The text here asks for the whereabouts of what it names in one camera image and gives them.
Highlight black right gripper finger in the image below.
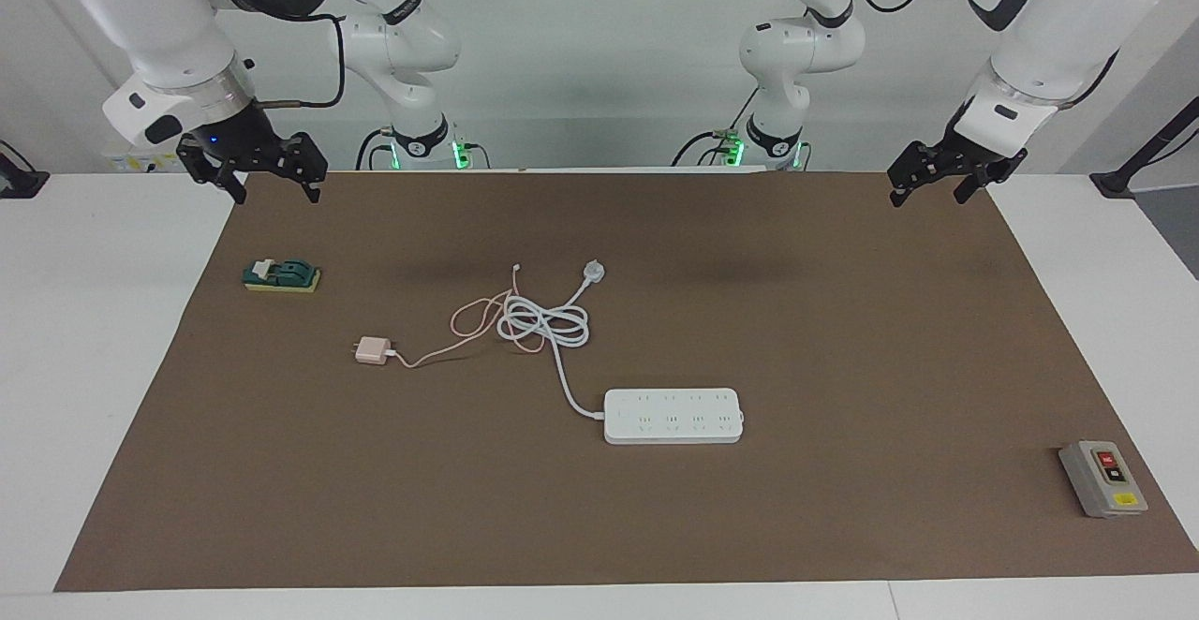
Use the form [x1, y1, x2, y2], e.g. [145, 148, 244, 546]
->
[177, 138, 249, 206]
[279, 133, 330, 205]

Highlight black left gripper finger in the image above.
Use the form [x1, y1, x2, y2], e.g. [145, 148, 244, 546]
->
[887, 140, 950, 209]
[953, 149, 1028, 206]

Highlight pink charger cable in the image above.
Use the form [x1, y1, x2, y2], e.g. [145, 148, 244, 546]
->
[389, 263, 547, 371]

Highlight white power strip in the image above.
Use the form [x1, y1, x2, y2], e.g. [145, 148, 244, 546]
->
[603, 388, 746, 445]

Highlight white box with yellow labels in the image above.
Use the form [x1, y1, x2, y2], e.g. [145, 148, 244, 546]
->
[103, 144, 188, 174]

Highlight green circuit board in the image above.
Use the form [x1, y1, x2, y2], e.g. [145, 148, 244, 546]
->
[243, 258, 322, 295]

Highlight black table clamp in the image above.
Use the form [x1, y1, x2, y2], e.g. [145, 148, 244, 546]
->
[1089, 94, 1199, 200]
[0, 140, 51, 200]

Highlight brown table mat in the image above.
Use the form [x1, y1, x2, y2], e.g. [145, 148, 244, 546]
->
[53, 170, 1199, 594]

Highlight black base cable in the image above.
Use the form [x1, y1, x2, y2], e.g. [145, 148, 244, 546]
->
[355, 127, 398, 172]
[670, 127, 743, 170]

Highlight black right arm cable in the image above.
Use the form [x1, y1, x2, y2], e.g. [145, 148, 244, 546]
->
[248, 7, 348, 111]

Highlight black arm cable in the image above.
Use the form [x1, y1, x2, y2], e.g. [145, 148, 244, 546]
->
[847, 0, 1121, 108]
[248, 7, 348, 111]

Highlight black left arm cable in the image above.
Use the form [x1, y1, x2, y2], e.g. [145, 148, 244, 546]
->
[847, 0, 1121, 108]

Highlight white power strip cord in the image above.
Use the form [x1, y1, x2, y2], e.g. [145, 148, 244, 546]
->
[496, 260, 608, 419]

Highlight grey on-off switch box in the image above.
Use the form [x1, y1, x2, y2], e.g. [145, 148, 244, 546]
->
[1058, 440, 1149, 520]

